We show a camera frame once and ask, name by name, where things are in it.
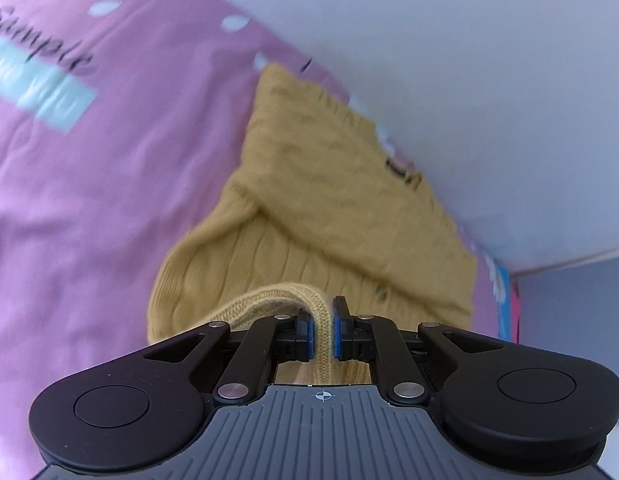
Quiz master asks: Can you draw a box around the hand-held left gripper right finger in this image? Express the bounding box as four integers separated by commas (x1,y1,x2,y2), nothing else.
331,296,505,406

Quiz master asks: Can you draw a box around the yellow cable-knit cardigan sweater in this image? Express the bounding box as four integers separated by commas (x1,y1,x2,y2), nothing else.
146,62,479,387

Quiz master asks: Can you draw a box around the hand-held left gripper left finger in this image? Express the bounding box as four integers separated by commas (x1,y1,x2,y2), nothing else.
144,310,318,406

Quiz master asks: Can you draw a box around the pink printed bed sheet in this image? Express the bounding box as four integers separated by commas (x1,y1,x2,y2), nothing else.
0,0,521,467

